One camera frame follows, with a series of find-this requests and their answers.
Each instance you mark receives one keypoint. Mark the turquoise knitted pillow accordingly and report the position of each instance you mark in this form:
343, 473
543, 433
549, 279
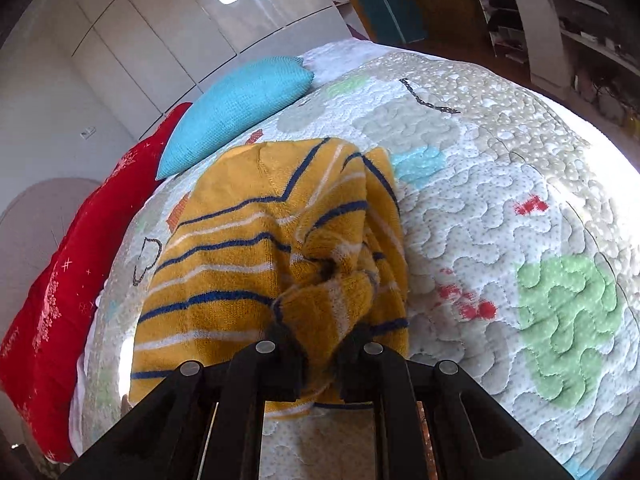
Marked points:
235, 110

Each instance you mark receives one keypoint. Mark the red snowflake pillow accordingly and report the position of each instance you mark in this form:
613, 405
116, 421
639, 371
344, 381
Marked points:
65, 280

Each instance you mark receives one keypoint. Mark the white shelving unit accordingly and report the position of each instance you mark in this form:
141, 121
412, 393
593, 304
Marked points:
560, 25

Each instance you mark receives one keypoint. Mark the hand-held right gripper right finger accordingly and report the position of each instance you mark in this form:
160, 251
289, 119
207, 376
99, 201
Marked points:
356, 360

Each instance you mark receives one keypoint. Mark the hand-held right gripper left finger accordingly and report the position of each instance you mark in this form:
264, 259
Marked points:
282, 360

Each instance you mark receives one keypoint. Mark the yellow striped sweater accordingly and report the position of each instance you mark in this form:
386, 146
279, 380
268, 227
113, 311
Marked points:
260, 260

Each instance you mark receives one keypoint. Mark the white glossy wardrobe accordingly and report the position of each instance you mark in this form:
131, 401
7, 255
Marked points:
165, 25

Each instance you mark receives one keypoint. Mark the quilted patterned bedspread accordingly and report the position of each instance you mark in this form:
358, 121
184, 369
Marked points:
500, 240

